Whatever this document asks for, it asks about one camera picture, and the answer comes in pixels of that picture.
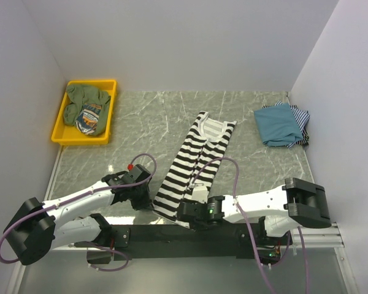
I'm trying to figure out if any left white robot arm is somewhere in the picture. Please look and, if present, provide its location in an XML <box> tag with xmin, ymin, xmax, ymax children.
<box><xmin>4</xmin><ymin>164</ymin><xmax>153</xmax><ymax>265</ymax></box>

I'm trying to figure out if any yellow plastic bin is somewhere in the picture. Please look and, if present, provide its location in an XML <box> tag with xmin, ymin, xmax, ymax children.
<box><xmin>51</xmin><ymin>79</ymin><xmax>118</xmax><ymax>146</ymax></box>

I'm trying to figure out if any olive patterned garment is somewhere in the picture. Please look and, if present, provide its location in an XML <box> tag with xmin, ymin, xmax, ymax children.
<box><xmin>63</xmin><ymin>84</ymin><xmax>111</xmax><ymax>137</ymax></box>

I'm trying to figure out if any black white striped top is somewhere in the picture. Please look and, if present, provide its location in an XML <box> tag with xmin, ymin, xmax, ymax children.
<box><xmin>153</xmin><ymin>111</ymin><xmax>237</xmax><ymax>228</ymax></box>

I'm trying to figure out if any blue white striped folded top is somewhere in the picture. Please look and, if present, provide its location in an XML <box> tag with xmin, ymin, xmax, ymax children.
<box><xmin>286</xmin><ymin>104</ymin><xmax>311</xmax><ymax>149</ymax></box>

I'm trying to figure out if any black striped folded top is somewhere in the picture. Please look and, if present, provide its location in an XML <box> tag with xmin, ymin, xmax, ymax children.
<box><xmin>262</xmin><ymin>104</ymin><xmax>310</xmax><ymax>147</ymax></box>

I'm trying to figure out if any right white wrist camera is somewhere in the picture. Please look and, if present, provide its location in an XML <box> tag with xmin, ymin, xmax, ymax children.
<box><xmin>191</xmin><ymin>184</ymin><xmax>209</xmax><ymax>203</ymax></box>

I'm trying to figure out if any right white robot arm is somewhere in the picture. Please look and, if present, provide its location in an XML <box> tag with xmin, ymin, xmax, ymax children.
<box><xmin>175</xmin><ymin>178</ymin><xmax>331</xmax><ymax>244</ymax></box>

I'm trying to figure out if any black base beam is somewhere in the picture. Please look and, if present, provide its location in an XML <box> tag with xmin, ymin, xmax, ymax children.
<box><xmin>86</xmin><ymin>222</ymin><xmax>293</xmax><ymax>265</ymax></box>

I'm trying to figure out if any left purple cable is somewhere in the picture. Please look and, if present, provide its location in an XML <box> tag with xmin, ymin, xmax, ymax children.
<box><xmin>0</xmin><ymin>153</ymin><xmax>158</xmax><ymax>273</ymax></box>

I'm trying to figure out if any aluminium rail frame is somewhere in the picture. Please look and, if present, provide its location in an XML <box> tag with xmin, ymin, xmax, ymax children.
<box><xmin>52</xmin><ymin>223</ymin><xmax>345</xmax><ymax>251</ymax></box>

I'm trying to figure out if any teal tank top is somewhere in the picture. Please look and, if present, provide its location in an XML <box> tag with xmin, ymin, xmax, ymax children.
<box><xmin>254</xmin><ymin>104</ymin><xmax>303</xmax><ymax>147</ymax></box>

